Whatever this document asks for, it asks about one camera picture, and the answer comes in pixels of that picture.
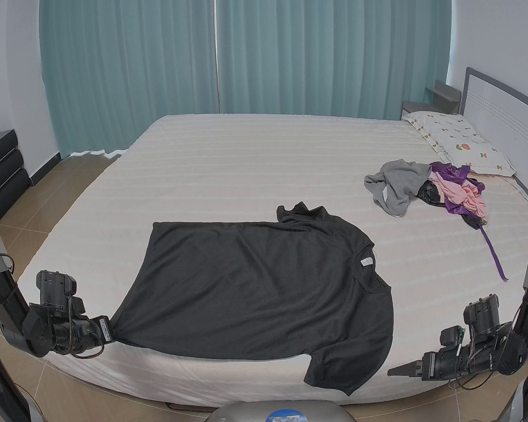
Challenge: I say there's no blue-green curtain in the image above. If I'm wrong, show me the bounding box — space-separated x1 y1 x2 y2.
40 0 220 159
215 0 453 120

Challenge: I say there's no black T-shirt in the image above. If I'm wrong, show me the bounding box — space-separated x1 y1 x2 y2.
111 201 394 397

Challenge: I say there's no grey garment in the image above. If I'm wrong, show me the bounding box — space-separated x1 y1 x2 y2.
364 159 432 218

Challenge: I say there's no black chest of drawers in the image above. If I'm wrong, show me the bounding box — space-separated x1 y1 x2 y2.
0 129 30 223

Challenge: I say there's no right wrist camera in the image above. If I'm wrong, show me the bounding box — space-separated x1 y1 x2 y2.
440 325 463 350

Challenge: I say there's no bed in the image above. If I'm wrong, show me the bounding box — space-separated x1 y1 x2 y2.
15 66 528 408

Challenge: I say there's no white printed pillow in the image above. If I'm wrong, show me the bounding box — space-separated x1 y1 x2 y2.
401 111 516 177

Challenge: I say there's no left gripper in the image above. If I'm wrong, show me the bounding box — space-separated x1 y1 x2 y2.
72 316 116 353

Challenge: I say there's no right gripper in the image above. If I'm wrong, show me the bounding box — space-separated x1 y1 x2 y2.
421 346 464 382

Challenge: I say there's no grey bedside table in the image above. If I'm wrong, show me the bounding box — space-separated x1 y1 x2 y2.
402 79 462 114

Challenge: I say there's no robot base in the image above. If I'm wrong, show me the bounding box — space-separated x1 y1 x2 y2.
204 400 352 422

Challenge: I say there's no pile of clothes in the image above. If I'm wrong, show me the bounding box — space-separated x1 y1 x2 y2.
415 161 510 282

